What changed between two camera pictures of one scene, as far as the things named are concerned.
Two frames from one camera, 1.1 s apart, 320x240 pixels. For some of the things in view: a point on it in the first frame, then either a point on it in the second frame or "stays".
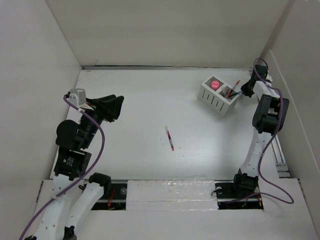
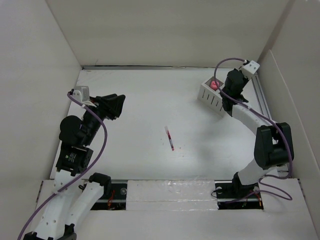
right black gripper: x=245 y=88 -> x=245 y=79
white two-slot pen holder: x=218 y=95 stays
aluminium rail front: x=229 y=197 stays
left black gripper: x=108 y=107 stays
